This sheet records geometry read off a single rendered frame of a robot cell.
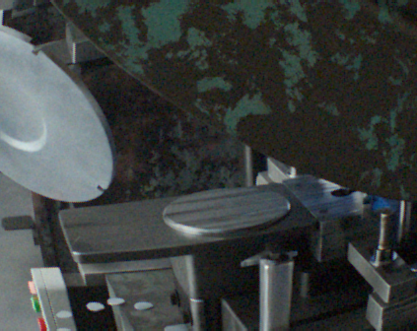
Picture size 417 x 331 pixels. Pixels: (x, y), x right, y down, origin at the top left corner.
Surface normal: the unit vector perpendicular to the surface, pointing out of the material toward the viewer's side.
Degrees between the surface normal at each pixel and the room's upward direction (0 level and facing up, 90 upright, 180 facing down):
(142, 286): 0
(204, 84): 90
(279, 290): 90
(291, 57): 90
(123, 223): 0
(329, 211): 0
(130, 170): 90
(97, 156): 123
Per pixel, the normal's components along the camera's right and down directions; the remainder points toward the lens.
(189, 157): 0.20, 0.28
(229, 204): -0.07, -0.95
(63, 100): -0.43, 0.76
